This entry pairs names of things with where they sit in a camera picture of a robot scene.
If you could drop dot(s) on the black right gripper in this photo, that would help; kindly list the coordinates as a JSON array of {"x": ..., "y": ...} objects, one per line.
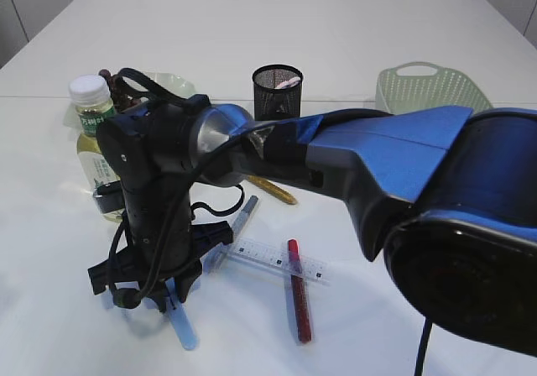
[{"x": 154, "y": 148}]

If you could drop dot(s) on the blue scissors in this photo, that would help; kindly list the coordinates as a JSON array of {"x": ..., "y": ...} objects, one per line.
[{"x": 148, "y": 321}]

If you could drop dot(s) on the purple artificial grape bunch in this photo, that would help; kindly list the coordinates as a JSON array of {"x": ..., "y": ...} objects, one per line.
[{"x": 121, "y": 100}]

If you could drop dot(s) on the yellow tea bottle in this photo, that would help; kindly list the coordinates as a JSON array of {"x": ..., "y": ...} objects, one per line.
[{"x": 92, "y": 102}]

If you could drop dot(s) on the pink scissors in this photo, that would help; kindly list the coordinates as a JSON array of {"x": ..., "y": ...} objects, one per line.
[{"x": 294, "y": 81}]

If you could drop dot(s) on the blue black right arm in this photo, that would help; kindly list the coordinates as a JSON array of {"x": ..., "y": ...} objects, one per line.
[{"x": 447, "y": 196}]

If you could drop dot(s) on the blue-grey glitter pen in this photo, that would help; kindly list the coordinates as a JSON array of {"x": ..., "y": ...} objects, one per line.
[{"x": 215, "y": 259}]

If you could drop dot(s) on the clear plastic ruler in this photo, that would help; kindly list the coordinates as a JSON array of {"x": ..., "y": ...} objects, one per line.
[{"x": 278, "y": 259}]

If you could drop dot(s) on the red glitter pen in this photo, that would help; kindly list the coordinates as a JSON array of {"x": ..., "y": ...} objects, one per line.
[{"x": 302, "y": 319}]

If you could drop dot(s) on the gold glitter pen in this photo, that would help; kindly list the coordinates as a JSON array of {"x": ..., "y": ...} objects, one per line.
[{"x": 272, "y": 189}]

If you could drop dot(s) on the black mesh pen holder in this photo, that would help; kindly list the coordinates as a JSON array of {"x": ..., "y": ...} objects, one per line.
[{"x": 270, "y": 104}]

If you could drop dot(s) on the green woven plastic basket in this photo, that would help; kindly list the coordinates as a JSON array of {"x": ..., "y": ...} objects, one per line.
[{"x": 420, "y": 85}]

